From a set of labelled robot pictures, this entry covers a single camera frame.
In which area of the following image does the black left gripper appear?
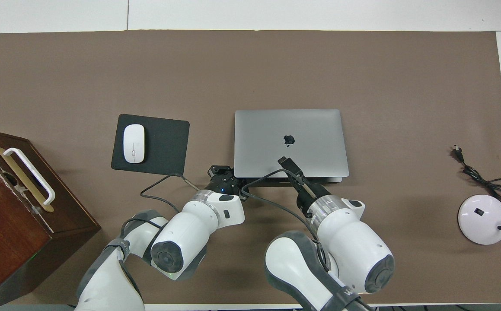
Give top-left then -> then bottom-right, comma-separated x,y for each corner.
204,165 -> 250,202

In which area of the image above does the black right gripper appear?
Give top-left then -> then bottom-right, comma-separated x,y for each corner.
277,156 -> 329,217

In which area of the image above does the silver laptop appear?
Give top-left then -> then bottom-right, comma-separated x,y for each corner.
234,109 -> 349,184

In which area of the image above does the black mouse pad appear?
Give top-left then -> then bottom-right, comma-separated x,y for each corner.
111,114 -> 190,177

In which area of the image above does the white computer mouse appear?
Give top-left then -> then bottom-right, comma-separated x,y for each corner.
123,124 -> 146,164

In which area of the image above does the brown table mat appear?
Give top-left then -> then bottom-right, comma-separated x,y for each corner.
0,30 -> 501,305

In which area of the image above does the white desk lamp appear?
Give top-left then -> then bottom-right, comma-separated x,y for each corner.
458,162 -> 501,246

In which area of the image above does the dark brown wooden box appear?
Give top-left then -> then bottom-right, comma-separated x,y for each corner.
0,126 -> 102,310

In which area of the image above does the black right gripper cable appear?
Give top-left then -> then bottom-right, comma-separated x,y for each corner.
241,168 -> 321,243

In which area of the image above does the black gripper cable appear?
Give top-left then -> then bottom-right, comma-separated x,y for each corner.
140,173 -> 201,213
241,168 -> 321,243

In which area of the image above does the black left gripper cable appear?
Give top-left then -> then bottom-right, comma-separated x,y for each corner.
140,173 -> 201,213

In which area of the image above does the black lamp power cable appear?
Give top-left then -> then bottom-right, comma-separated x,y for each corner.
453,145 -> 501,200

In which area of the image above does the white box handle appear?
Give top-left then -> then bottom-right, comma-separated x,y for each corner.
3,147 -> 56,205

